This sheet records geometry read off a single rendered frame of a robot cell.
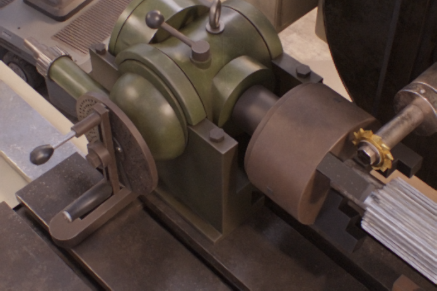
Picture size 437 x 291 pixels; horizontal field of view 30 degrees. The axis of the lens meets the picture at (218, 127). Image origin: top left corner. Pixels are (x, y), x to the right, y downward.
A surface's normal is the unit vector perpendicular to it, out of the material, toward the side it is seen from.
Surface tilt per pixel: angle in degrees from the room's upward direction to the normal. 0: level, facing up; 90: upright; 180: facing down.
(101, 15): 0
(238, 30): 21
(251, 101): 26
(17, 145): 0
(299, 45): 0
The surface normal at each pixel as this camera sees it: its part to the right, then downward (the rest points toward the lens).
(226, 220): 0.70, 0.55
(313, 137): -0.29, -0.38
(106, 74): -0.72, 0.53
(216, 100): -0.57, 0.04
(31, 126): 0.00, -0.65
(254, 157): -0.67, 0.26
